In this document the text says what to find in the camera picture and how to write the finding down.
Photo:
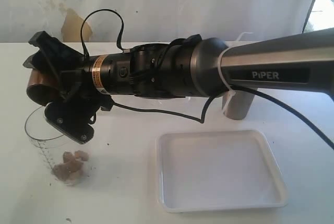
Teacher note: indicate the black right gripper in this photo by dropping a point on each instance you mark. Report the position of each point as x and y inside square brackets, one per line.
[74, 71]

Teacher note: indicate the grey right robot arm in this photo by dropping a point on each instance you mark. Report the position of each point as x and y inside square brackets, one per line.
[191, 67]

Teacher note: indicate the brown wooden bowl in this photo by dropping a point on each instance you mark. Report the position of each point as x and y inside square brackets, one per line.
[43, 88]

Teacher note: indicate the stainless steel cup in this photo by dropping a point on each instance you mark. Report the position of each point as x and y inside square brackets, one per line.
[238, 106]

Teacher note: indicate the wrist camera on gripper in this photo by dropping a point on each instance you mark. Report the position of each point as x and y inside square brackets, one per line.
[71, 122]

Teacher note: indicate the white rectangular tray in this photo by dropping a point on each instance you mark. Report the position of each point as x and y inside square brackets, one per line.
[208, 171]

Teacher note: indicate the clear plastic measuring cup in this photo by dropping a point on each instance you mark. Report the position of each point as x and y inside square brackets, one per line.
[51, 144]

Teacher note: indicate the white zip tie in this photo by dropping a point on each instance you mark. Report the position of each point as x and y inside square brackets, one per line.
[222, 75]

